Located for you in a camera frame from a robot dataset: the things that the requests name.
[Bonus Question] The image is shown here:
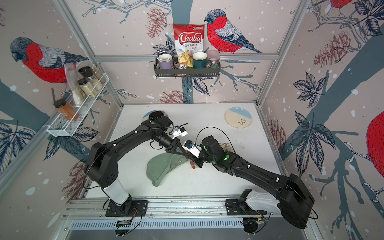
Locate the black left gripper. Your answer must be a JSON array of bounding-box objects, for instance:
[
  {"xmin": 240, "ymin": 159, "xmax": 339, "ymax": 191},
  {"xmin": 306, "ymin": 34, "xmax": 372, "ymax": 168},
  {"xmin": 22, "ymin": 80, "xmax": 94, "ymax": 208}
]
[{"xmin": 154, "ymin": 133, "xmax": 188, "ymax": 155}]

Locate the red figurine charm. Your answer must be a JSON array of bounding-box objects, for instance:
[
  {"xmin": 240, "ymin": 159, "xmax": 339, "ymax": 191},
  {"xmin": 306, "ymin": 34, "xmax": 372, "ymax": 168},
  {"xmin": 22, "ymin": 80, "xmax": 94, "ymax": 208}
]
[{"xmin": 190, "ymin": 161, "xmax": 196, "ymax": 169}]

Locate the green corduroy bag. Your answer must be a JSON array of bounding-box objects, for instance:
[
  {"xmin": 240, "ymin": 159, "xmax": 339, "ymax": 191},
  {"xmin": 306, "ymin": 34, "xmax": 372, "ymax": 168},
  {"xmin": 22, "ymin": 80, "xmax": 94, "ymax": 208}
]
[{"xmin": 146, "ymin": 153, "xmax": 188, "ymax": 187}]

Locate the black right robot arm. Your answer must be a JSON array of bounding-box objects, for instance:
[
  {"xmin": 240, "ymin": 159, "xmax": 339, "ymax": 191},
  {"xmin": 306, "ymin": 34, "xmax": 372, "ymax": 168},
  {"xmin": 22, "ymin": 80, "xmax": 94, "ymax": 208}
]
[{"xmin": 183, "ymin": 136, "xmax": 315, "ymax": 229}]

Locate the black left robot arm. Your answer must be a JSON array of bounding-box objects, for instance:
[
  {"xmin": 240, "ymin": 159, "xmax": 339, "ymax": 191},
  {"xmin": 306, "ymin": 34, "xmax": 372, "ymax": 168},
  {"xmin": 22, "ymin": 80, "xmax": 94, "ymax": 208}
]
[{"xmin": 84, "ymin": 111, "xmax": 188, "ymax": 207}]

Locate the Chuba cassava chips bag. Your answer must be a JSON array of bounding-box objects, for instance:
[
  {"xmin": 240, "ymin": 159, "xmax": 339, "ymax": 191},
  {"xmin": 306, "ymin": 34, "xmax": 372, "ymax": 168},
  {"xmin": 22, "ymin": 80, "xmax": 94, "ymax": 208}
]
[{"xmin": 173, "ymin": 24, "xmax": 205, "ymax": 63}]

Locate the blue striped plate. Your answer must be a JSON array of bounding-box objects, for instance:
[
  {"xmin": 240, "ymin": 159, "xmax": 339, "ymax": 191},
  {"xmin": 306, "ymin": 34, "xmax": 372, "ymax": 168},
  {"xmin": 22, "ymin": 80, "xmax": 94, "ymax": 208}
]
[{"xmin": 143, "ymin": 110, "xmax": 168, "ymax": 120}]

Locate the cream and blue plate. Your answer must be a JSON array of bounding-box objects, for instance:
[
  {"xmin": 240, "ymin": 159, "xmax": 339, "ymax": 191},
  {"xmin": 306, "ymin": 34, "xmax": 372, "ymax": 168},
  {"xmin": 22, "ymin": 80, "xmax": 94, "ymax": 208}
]
[{"xmin": 224, "ymin": 107, "xmax": 253, "ymax": 129}]

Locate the dark green mug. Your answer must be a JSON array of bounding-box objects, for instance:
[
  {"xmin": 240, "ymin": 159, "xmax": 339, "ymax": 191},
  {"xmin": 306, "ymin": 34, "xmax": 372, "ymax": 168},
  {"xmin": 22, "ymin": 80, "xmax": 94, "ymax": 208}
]
[{"xmin": 193, "ymin": 52, "xmax": 207, "ymax": 69}]

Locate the purple mug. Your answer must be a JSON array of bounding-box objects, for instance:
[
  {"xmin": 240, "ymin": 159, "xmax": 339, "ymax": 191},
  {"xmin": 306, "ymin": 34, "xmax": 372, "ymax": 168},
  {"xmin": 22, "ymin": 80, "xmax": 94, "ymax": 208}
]
[{"xmin": 157, "ymin": 54, "xmax": 174, "ymax": 70}]

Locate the pink lidded jar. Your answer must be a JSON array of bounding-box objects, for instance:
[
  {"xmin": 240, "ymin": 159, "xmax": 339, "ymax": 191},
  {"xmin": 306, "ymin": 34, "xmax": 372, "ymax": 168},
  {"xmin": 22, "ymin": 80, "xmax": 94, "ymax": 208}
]
[{"xmin": 206, "ymin": 50, "xmax": 220, "ymax": 69}]

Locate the clear plastic packet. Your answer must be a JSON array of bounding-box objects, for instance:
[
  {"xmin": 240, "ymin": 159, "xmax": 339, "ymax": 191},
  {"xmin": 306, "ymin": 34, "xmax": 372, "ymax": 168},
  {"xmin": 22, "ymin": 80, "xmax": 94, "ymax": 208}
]
[{"xmin": 64, "ymin": 63, "xmax": 86, "ymax": 107}]

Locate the black lid spice jar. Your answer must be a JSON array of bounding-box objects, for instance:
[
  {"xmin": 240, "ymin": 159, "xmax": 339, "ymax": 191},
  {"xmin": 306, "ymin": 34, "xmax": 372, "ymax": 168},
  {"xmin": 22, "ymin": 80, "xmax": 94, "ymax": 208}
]
[
  {"xmin": 78, "ymin": 67, "xmax": 103, "ymax": 91},
  {"xmin": 78, "ymin": 78, "xmax": 98, "ymax": 98}
]

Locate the orange spice jar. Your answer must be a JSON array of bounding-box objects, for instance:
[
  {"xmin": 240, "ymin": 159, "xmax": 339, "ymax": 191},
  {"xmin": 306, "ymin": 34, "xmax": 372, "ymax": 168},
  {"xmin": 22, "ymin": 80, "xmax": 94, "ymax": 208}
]
[{"xmin": 54, "ymin": 99, "xmax": 79, "ymax": 121}]

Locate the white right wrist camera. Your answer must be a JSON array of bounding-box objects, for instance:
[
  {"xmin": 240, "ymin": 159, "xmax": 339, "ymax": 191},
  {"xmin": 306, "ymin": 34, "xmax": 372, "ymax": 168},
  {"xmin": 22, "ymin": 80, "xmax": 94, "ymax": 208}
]
[{"xmin": 183, "ymin": 140, "xmax": 201, "ymax": 158}]

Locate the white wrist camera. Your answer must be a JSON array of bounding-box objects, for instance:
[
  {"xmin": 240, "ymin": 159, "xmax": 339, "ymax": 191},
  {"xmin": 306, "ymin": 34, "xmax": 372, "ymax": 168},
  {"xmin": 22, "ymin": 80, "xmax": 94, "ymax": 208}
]
[
  {"xmin": 183, "ymin": 140, "xmax": 201, "ymax": 158},
  {"xmin": 172, "ymin": 127, "xmax": 188, "ymax": 139}
]

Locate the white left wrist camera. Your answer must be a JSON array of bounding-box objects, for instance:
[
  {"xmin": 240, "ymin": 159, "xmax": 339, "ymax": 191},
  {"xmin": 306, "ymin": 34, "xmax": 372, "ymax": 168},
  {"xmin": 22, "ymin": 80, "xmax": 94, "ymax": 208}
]
[{"xmin": 172, "ymin": 127, "xmax": 188, "ymax": 139}]

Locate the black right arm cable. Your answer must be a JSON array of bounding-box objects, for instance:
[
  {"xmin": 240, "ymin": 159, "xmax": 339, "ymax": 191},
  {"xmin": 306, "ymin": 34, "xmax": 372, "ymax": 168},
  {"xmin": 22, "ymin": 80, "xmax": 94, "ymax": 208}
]
[{"xmin": 194, "ymin": 126, "xmax": 237, "ymax": 154}]

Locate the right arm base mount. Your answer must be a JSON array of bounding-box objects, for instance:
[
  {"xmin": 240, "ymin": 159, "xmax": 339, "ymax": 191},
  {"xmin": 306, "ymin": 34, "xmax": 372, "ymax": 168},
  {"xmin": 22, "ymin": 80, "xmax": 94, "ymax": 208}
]
[{"xmin": 225, "ymin": 189, "xmax": 267, "ymax": 216}]

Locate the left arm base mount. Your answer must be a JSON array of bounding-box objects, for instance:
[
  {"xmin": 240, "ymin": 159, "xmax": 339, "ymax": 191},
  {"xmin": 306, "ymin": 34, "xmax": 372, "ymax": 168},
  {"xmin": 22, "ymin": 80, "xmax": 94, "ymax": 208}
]
[{"xmin": 104, "ymin": 197, "xmax": 149, "ymax": 217}]

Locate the black wall shelf basket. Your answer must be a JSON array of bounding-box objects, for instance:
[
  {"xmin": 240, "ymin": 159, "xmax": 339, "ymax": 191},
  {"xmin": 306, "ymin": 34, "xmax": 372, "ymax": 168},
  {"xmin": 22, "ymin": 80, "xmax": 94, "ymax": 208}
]
[{"xmin": 154, "ymin": 59, "xmax": 221, "ymax": 78}]

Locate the white wire wall shelf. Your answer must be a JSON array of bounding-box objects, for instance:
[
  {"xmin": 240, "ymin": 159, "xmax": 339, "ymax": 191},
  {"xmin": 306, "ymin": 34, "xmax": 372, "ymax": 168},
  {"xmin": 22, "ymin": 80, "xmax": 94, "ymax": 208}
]
[{"xmin": 45, "ymin": 71, "xmax": 110, "ymax": 138}]

